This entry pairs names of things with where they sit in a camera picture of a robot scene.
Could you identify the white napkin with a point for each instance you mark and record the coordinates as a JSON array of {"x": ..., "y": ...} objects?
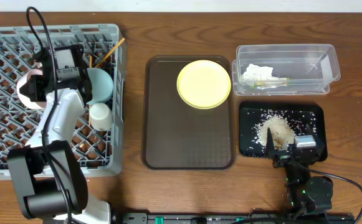
[{"x": 257, "y": 73}]

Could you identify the black waste tray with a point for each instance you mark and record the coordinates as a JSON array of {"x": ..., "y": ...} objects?
[{"x": 245, "y": 134}]

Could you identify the grey dish rack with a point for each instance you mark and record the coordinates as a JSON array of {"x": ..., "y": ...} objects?
[{"x": 98, "y": 153}]

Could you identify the clear plastic bin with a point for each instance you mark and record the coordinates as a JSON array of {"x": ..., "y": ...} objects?
[{"x": 311, "y": 68}]

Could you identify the yellow plate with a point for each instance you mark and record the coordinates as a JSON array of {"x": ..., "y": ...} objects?
[{"x": 203, "y": 84}]

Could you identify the wooden chopstick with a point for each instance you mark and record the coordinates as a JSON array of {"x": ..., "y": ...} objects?
[
  {"x": 110, "y": 52},
  {"x": 89, "y": 106}
]

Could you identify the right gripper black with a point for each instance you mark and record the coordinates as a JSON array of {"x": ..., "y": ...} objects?
[{"x": 283, "y": 158}]

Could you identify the light blue bowl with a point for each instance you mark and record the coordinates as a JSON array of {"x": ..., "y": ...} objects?
[{"x": 102, "y": 85}]

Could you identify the brown serving tray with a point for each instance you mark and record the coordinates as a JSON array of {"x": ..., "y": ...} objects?
[{"x": 177, "y": 136}]

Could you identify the yellow green snack wrapper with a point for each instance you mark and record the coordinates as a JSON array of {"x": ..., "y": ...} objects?
[{"x": 268, "y": 84}]

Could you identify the white cup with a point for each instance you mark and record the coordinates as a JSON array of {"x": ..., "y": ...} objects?
[{"x": 101, "y": 117}]

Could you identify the black rail front edge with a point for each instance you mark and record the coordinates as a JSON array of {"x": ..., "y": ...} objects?
[{"x": 258, "y": 217}]

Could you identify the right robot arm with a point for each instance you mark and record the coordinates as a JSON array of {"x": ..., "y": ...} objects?
[{"x": 308, "y": 195}]

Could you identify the pile of white rice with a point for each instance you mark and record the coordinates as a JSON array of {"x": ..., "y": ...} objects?
[{"x": 285, "y": 126}]

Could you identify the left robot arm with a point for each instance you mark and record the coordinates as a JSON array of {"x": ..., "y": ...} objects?
[{"x": 47, "y": 178}]

